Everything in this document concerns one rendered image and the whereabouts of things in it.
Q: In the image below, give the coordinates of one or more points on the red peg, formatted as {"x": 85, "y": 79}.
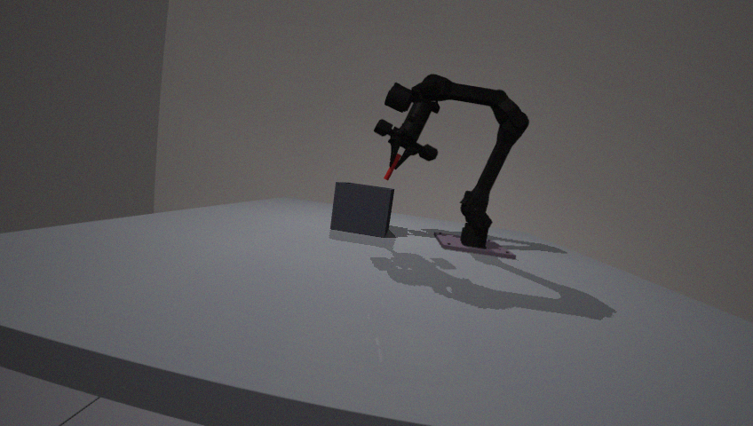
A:
{"x": 390, "y": 170}

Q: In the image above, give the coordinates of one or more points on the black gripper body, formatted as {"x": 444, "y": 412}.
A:
{"x": 409, "y": 132}

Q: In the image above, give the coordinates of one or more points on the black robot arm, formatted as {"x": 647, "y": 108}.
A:
{"x": 512, "y": 123}

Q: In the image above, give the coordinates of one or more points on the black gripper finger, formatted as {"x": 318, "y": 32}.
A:
{"x": 409, "y": 151}
{"x": 395, "y": 145}

